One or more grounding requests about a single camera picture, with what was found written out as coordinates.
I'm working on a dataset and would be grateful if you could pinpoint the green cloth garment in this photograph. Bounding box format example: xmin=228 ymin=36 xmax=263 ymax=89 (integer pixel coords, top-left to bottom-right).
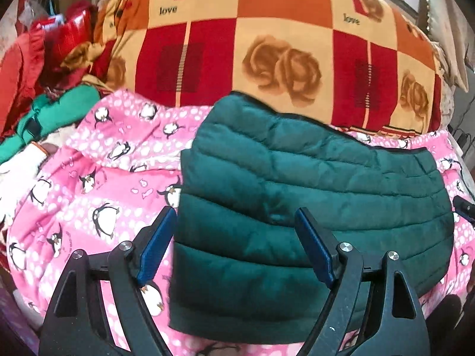
xmin=1 ymin=85 xmax=100 ymax=163

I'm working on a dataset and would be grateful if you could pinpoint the red orange rose blanket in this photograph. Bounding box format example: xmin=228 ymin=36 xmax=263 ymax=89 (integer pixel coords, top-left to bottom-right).
xmin=94 ymin=0 xmax=442 ymax=137

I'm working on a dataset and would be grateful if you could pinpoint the white floral sheet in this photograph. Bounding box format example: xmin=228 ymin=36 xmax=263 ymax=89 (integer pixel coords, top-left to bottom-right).
xmin=1 ymin=126 xmax=75 ymax=241

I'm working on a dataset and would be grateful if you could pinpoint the beige curtain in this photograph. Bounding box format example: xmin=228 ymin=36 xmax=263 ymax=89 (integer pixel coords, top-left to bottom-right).
xmin=428 ymin=0 xmax=474 ymax=93

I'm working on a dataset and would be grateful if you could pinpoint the red cloth pile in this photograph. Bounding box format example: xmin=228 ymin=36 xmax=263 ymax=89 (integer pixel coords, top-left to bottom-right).
xmin=31 ymin=0 xmax=111 ymax=95

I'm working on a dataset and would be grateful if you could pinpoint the dark green puffer jacket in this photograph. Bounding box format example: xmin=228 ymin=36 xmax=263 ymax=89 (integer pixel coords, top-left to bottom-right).
xmin=168 ymin=90 xmax=456 ymax=346

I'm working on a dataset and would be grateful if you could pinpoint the red ruffled pillow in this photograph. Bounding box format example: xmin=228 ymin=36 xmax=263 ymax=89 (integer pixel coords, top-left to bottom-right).
xmin=1 ymin=29 xmax=45 ymax=140

